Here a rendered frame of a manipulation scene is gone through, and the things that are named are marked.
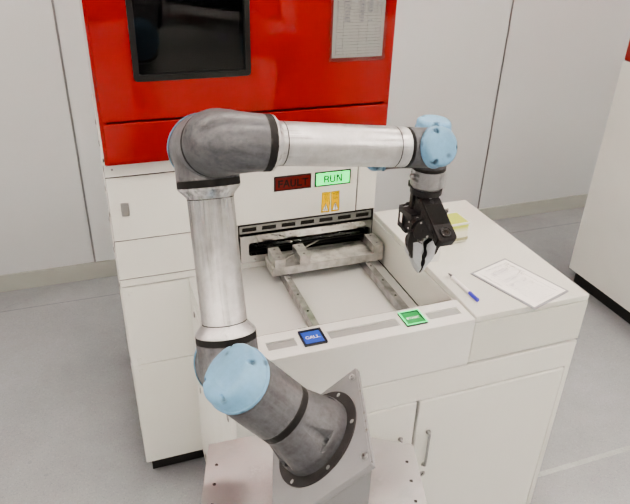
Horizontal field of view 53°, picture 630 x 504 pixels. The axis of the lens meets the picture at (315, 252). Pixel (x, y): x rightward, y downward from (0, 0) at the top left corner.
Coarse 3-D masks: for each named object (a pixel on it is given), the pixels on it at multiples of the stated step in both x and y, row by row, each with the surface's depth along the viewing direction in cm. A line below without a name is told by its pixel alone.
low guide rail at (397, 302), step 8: (360, 264) 204; (368, 264) 200; (368, 272) 199; (376, 272) 195; (376, 280) 194; (384, 280) 191; (384, 288) 189; (392, 288) 188; (392, 296) 184; (392, 304) 185; (400, 304) 180
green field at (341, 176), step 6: (318, 174) 193; (324, 174) 194; (330, 174) 195; (336, 174) 195; (342, 174) 196; (348, 174) 197; (318, 180) 194; (324, 180) 195; (330, 180) 196; (336, 180) 196; (342, 180) 197; (348, 180) 198
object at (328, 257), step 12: (312, 252) 199; (324, 252) 199; (336, 252) 200; (348, 252) 200; (360, 252) 200; (372, 252) 200; (288, 264) 192; (300, 264) 192; (312, 264) 194; (324, 264) 195; (336, 264) 197; (348, 264) 198
